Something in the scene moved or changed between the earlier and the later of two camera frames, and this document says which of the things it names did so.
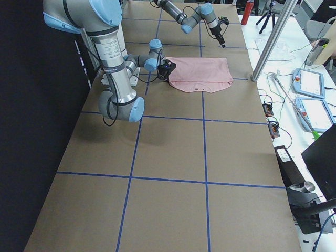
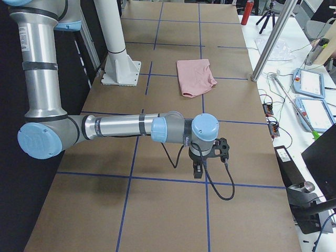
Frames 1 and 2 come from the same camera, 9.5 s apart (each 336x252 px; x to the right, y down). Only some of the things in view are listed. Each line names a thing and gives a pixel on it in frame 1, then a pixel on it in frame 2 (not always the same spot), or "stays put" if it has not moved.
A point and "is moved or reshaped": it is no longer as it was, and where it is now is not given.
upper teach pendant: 308,83 stays put
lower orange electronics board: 274,129 stays put
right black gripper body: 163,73 to 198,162
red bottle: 249,8 stays put
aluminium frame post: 273,42 stays put
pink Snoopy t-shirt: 200,74 is moved or reshaped
